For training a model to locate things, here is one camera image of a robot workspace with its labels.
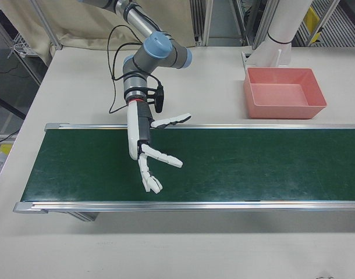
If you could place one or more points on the aluminium frame post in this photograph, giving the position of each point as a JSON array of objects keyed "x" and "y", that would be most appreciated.
[
  {"x": 263, "y": 17},
  {"x": 206, "y": 20},
  {"x": 48, "y": 23}
]

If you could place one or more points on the cardboard box with labels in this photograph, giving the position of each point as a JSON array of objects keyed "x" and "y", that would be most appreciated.
[{"x": 0, "y": 165}]

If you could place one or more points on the yellow tag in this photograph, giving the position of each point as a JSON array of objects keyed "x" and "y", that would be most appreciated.
[{"x": 311, "y": 19}]

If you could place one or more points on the green belt conveyor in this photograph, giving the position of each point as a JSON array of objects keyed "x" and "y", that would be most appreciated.
[{"x": 224, "y": 165}]

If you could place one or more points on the pink plastic box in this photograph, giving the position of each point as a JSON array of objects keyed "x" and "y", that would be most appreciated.
[{"x": 282, "y": 112}]

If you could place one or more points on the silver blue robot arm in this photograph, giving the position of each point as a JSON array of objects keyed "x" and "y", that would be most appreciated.
[{"x": 154, "y": 46}]

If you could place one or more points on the white column stand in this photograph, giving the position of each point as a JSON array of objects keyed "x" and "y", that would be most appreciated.
[{"x": 285, "y": 20}]

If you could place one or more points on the metal floor grating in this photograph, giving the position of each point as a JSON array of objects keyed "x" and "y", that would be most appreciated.
[{"x": 340, "y": 26}]

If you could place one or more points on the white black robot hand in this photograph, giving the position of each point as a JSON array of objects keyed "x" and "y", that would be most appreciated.
[{"x": 133, "y": 130}]

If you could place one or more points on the beige fabric curtain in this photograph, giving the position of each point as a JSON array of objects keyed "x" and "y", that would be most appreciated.
[{"x": 78, "y": 26}]

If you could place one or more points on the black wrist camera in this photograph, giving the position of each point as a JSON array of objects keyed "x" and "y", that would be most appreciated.
[{"x": 159, "y": 100}]

